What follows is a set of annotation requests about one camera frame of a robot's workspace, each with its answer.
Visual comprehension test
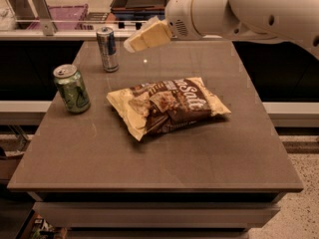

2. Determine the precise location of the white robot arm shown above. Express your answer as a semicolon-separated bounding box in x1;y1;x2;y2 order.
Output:
124;0;319;58

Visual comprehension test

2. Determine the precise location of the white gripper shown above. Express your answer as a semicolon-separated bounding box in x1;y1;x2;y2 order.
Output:
124;0;233;53

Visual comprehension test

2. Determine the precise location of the brown yellow chip bag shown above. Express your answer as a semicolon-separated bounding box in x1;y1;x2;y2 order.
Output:
107;77;230;140

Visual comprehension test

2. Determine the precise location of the green soda can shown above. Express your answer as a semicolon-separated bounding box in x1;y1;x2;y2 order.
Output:
53;64;91;114

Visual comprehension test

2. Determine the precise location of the purple plastic crate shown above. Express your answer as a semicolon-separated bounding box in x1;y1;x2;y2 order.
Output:
26;3;90;31

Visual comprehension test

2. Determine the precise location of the blue silver redbull can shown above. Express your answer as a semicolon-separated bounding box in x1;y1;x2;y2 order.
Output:
96;27;119;73

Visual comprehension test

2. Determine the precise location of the grey metal bracket left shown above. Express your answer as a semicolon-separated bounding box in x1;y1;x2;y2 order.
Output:
32;0;56;36

